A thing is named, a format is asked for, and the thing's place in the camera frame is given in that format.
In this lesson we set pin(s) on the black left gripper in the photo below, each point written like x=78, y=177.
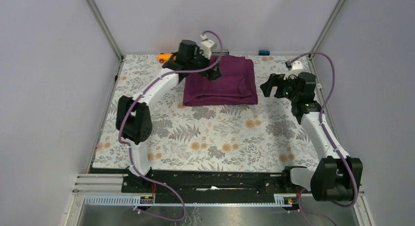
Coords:
x=212, y=74

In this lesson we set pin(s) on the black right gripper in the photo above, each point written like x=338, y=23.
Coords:
x=275, y=80

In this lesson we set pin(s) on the purple cloth wrap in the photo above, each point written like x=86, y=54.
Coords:
x=236, y=86

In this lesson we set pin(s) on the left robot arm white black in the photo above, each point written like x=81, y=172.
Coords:
x=133, y=117

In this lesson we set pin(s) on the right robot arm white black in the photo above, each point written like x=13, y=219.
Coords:
x=337, y=176

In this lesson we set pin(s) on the orange toy car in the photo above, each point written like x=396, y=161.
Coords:
x=162, y=57

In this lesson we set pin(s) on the blue plastic block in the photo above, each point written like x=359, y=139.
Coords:
x=263, y=52

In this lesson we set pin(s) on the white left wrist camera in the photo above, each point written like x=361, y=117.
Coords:
x=206, y=46

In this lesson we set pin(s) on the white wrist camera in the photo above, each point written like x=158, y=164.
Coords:
x=206, y=46
x=294, y=69

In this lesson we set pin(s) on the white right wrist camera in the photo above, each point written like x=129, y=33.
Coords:
x=294, y=69

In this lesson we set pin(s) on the slotted grey cable duct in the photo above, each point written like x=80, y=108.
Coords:
x=243, y=200

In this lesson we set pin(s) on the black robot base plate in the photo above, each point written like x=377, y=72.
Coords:
x=194, y=183

